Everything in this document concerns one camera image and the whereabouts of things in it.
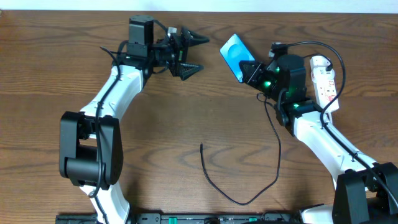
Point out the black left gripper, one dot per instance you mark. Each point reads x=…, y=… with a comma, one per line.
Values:
x=181, y=53

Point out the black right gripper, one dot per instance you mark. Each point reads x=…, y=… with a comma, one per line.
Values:
x=255, y=74

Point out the blue smartphone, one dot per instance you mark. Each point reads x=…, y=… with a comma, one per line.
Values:
x=234, y=51

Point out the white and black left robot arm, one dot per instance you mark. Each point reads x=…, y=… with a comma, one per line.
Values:
x=91, y=151

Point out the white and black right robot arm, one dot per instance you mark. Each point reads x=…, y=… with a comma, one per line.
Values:
x=365, y=190

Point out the white power strip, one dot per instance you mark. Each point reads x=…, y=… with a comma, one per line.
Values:
x=322, y=75

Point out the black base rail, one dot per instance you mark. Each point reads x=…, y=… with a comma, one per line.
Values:
x=179, y=218

